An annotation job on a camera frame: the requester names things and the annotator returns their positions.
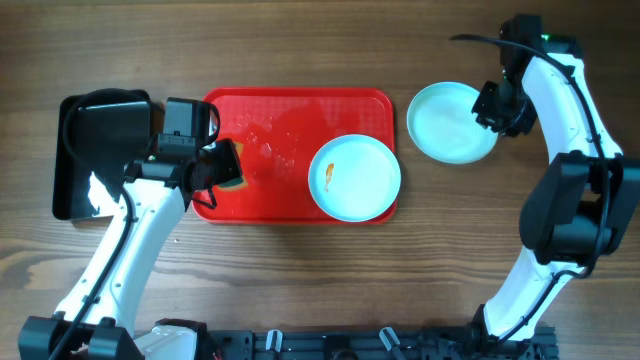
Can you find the light blue plate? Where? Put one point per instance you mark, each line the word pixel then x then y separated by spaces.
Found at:
pixel 442 125
pixel 354 178

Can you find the red plastic tray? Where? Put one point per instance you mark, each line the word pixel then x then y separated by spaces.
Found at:
pixel 281 129

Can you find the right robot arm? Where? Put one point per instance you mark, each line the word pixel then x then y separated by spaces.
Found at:
pixel 583 204

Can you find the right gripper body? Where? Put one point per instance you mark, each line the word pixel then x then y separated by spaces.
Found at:
pixel 503 107

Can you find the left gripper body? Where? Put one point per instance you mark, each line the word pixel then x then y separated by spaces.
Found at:
pixel 221 162

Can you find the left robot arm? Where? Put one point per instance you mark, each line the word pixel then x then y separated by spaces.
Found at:
pixel 96 319

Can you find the orange green sponge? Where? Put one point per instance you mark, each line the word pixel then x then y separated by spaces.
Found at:
pixel 235 186

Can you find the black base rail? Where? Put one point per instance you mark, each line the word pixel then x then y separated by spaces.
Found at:
pixel 425 344

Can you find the black water tray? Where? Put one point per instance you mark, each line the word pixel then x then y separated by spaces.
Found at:
pixel 97 140

